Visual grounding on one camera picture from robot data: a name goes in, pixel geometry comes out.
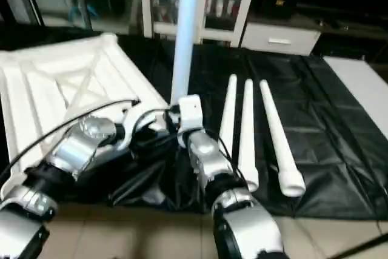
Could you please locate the white plastic table leg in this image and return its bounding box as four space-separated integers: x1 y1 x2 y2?
218 73 239 158
237 78 261 193
258 79 307 198
169 0 202 110

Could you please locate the white plastic table top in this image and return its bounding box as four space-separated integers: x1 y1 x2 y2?
0 33 172 176

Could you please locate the white drawer unit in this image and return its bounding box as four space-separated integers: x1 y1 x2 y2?
241 21 323 57

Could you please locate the blue floor stand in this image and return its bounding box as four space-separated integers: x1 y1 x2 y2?
65 3 93 24

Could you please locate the black work mat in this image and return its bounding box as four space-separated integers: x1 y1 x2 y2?
0 27 388 221

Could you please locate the white flat board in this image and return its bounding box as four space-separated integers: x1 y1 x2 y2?
323 55 388 142

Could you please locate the black metal stand leg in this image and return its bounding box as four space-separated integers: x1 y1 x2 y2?
335 234 388 259

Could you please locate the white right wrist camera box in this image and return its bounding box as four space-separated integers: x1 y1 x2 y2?
175 93 204 148

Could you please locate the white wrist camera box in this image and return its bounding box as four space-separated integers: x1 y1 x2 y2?
175 93 204 148
114 104 153 152

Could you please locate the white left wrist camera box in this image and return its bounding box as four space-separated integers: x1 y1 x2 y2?
114 104 153 152

